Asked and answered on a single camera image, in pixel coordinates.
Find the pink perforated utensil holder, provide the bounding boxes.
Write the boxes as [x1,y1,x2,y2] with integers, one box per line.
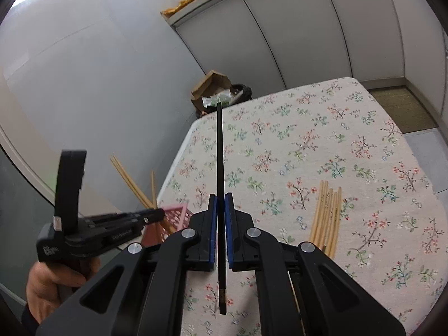
[141,202,192,247]

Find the black chopstick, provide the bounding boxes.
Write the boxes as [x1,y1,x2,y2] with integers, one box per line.
[216,102,227,315]

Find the white kitchen cabinets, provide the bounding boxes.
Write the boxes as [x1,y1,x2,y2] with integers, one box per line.
[169,0,447,113]

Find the person's left hand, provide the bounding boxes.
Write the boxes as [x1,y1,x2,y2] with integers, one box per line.
[26,257,100,324]

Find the glass sliding door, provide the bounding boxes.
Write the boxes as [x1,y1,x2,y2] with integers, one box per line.
[1,152,53,319]

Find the bamboo chopstick bundle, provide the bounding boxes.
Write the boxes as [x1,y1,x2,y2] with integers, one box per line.
[308,181,342,259]

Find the floral tablecloth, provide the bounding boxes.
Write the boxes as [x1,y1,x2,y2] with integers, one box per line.
[158,77,447,333]

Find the olive floor mat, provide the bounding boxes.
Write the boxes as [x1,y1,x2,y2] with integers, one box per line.
[370,87,438,134]

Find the brown cardboard box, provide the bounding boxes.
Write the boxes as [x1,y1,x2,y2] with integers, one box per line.
[191,71,232,112]

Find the black trash bin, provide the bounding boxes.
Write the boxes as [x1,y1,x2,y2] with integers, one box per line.
[202,84,252,114]

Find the yellow paper bags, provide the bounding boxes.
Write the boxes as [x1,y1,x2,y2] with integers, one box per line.
[160,0,195,18]

